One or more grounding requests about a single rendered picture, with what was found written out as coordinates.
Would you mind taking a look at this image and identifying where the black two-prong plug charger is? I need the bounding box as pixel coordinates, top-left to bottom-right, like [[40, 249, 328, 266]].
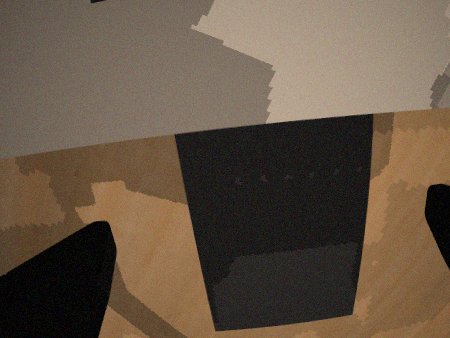
[[174, 113, 374, 331]]

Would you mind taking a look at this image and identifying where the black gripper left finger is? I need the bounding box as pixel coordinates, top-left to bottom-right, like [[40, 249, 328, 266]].
[[0, 221, 117, 338]]

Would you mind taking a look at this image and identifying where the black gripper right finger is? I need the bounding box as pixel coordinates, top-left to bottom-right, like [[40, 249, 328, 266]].
[[425, 184, 450, 269]]

